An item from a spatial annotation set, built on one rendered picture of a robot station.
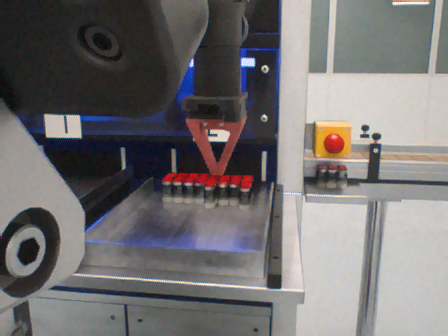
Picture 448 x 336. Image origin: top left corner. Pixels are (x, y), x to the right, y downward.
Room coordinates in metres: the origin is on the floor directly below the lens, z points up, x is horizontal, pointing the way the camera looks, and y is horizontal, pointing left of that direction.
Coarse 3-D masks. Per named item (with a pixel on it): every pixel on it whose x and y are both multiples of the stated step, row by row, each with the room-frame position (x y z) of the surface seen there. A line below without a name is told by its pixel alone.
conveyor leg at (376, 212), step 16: (368, 208) 0.99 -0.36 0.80; (384, 208) 0.97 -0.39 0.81; (368, 224) 0.98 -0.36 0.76; (384, 224) 0.97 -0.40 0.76; (368, 240) 0.98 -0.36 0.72; (368, 256) 0.98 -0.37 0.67; (368, 272) 0.97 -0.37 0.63; (368, 288) 0.97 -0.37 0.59; (368, 304) 0.97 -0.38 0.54; (368, 320) 0.97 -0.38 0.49
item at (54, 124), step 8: (48, 120) 0.93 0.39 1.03; (56, 120) 0.93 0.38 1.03; (72, 120) 0.92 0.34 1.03; (48, 128) 0.93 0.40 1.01; (56, 128) 0.93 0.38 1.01; (64, 128) 0.92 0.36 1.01; (72, 128) 0.92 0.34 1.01; (80, 128) 0.92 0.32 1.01; (48, 136) 0.93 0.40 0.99; (56, 136) 0.93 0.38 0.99; (64, 136) 0.92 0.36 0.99; (72, 136) 0.92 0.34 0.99; (80, 136) 0.92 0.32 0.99
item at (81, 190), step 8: (128, 168) 0.95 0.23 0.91; (64, 176) 0.99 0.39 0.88; (72, 176) 0.99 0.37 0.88; (80, 176) 0.99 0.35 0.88; (88, 176) 0.99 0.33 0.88; (96, 176) 0.99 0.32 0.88; (104, 176) 0.99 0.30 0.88; (112, 176) 0.99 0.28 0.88; (120, 176) 0.90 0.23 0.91; (128, 176) 0.95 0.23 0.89; (72, 184) 0.92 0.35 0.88; (80, 184) 0.92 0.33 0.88; (88, 184) 0.92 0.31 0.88; (96, 184) 0.92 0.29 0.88; (104, 184) 0.82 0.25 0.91; (112, 184) 0.86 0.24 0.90; (80, 192) 0.86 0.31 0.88; (88, 192) 0.75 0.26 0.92; (96, 192) 0.78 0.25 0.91; (80, 200) 0.71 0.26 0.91; (88, 200) 0.74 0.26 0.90
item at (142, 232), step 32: (160, 192) 0.86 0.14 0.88; (96, 224) 0.59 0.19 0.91; (128, 224) 0.67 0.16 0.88; (160, 224) 0.67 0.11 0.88; (192, 224) 0.67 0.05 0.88; (224, 224) 0.67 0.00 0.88; (256, 224) 0.67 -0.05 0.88; (96, 256) 0.52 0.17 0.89; (128, 256) 0.52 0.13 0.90; (160, 256) 0.51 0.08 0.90; (192, 256) 0.50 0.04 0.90; (224, 256) 0.50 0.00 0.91; (256, 256) 0.49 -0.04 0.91
